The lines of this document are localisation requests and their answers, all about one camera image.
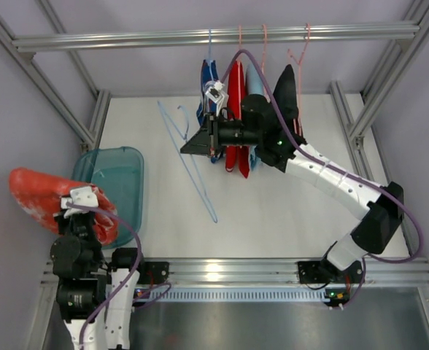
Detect light blue hanger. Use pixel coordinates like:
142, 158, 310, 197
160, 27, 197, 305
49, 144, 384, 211
206, 28, 215, 82
157, 100, 218, 224

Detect orange white trousers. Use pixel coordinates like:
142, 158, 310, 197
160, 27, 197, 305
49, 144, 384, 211
9, 168, 118, 246

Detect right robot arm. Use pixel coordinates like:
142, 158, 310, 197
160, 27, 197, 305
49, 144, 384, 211
180, 94, 404, 284

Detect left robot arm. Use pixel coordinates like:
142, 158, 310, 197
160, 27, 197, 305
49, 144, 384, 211
50, 212, 143, 349

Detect light blue trousers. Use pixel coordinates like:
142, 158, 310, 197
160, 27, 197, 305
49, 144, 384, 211
246, 63, 265, 171

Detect red trousers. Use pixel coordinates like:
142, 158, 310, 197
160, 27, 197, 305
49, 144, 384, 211
225, 61, 250, 179

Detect blue patterned trousers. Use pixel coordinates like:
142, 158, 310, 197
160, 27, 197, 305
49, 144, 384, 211
193, 60, 228, 164

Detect black trousers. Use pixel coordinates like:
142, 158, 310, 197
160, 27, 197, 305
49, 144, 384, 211
274, 64, 303, 136

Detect pink hanger with black trousers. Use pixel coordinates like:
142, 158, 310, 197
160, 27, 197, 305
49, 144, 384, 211
287, 23, 311, 136

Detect pink hanger with red trousers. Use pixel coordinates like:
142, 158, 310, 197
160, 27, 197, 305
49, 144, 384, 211
234, 24, 247, 121

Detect teal plastic tray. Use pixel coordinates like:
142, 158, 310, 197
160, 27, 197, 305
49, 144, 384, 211
71, 147, 144, 232

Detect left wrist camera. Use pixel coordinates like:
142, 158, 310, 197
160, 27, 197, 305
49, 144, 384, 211
61, 185, 98, 209

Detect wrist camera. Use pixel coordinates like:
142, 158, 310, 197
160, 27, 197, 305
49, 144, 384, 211
61, 185, 98, 209
204, 80, 228, 117

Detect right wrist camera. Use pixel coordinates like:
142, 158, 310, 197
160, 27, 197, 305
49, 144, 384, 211
204, 80, 228, 117

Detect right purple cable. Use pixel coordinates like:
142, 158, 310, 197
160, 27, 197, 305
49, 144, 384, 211
217, 49, 425, 306

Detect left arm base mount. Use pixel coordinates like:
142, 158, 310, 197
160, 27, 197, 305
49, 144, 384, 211
137, 259, 170, 287

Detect slotted cable duct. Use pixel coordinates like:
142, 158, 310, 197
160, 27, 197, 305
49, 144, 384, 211
136, 287, 349, 303

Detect aluminium frame right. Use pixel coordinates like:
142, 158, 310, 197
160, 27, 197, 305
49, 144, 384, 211
327, 0, 429, 147

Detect aluminium frame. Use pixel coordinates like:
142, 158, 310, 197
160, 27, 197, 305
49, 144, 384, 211
327, 0, 429, 147
0, 0, 112, 150

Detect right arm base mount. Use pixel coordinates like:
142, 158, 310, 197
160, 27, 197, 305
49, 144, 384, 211
297, 259, 364, 290

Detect aluminium hanging rail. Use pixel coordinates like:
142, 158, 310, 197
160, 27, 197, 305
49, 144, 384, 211
12, 20, 419, 53

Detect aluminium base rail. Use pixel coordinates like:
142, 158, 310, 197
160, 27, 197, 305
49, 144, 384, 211
39, 256, 429, 289

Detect aluminium frame left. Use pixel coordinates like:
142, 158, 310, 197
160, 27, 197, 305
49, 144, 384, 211
0, 0, 112, 150

